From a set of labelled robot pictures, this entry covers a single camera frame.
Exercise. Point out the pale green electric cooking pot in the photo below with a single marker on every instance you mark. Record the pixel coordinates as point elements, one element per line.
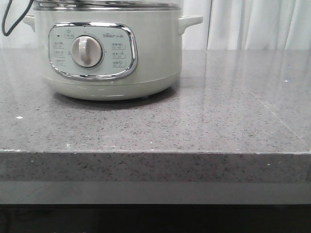
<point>109,54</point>

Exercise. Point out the white curtain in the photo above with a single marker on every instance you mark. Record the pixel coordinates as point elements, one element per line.
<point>226,25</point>

